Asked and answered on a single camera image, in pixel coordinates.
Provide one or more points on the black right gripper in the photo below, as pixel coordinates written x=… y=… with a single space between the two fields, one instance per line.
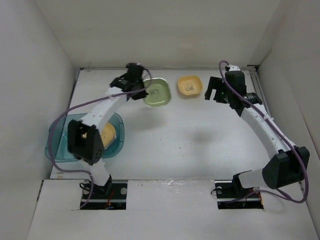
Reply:
x=215 y=83

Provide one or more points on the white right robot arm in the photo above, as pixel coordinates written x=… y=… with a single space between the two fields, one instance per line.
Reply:
x=195 y=139

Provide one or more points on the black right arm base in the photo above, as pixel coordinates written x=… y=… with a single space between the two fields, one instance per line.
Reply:
x=230 y=195

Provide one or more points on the green panda plate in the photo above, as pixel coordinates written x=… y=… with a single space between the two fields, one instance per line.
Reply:
x=158 y=90

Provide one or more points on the yellow panda plate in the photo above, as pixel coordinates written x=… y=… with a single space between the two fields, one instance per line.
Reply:
x=108 y=135
x=190 y=85

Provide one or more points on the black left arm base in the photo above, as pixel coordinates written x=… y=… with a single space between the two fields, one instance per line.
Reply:
x=112 y=196

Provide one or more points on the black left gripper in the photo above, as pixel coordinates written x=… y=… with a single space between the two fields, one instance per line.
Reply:
x=140 y=96

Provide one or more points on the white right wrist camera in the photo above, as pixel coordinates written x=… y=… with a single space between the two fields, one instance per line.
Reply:
x=232 y=68

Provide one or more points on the teal transparent plastic bin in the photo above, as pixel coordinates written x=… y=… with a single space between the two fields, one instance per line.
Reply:
x=59 y=142

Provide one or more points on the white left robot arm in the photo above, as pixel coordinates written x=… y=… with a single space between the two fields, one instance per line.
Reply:
x=84 y=136

